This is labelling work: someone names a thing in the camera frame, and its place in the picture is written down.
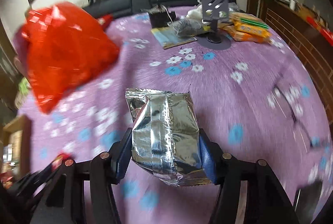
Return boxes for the silver foil snack bag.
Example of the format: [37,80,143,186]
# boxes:
[125,88,211,187]

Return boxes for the eyeglasses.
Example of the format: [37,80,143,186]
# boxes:
[271,78,326,153]

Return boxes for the cardboard box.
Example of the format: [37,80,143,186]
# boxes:
[1,115,32,180]

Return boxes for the long red candy packet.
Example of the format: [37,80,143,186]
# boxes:
[51,152,71,171]

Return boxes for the orange plastic bag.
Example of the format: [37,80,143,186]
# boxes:
[22,2,120,113]

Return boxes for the blue booklet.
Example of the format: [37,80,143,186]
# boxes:
[151,27,196,50]

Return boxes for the orange biscuit packs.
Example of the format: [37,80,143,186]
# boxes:
[221,12,271,43]

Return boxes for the clear bag dark contents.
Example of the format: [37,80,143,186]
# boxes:
[170,18,207,37]

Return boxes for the purple floral tablecloth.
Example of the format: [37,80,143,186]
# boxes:
[19,14,332,223]

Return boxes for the wooden side cabinet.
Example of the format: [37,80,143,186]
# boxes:
[259,0,332,124]

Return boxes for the purple phone stand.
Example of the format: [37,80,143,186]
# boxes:
[197,0,231,50]

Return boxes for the small black box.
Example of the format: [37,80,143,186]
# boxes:
[148,11,176,28]

